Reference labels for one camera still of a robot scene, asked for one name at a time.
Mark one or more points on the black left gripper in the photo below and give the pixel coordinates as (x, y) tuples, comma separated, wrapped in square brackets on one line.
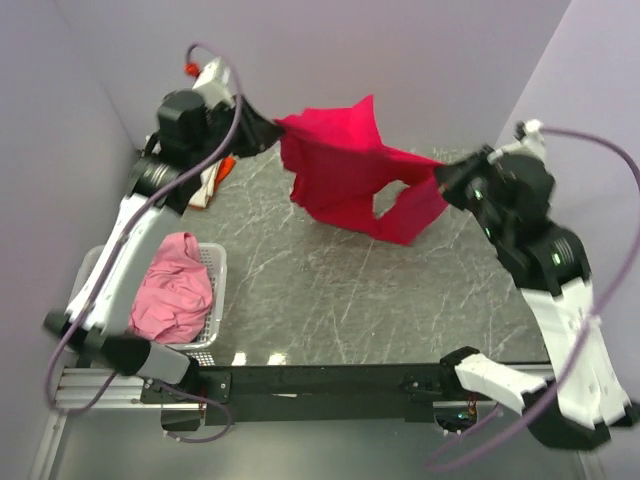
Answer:
[(258, 133)]

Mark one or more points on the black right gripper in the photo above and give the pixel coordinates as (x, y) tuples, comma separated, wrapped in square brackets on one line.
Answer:
[(448, 178)]

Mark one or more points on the red t shirt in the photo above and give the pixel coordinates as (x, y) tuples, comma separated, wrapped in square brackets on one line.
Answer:
[(346, 177)]

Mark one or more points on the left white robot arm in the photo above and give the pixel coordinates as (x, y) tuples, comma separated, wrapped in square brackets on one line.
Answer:
[(95, 321)]

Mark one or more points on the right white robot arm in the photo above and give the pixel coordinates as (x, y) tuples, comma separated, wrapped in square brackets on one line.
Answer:
[(552, 273)]

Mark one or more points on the folded cream t shirt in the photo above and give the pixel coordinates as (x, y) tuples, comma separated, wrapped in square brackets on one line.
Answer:
[(204, 194)]

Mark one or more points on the white plastic basket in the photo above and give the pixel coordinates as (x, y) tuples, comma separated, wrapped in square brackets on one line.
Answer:
[(214, 258)]

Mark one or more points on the pink t shirt in basket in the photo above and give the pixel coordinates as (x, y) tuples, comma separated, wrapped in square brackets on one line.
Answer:
[(175, 295)]

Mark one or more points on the black base beam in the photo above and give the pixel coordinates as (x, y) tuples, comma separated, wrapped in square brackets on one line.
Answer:
[(425, 393)]

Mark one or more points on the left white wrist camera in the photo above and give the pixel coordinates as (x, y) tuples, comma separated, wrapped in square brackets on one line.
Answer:
[(211, 81)]

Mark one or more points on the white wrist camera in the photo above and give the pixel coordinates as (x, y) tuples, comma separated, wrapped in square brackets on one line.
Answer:
[(529, 141), (211, 81)]

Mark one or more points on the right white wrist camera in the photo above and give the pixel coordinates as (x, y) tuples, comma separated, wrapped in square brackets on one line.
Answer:
[(529, 141)]

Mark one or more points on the aluminium rail frame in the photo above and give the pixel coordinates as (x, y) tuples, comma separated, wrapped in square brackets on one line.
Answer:
[(75, 389)]

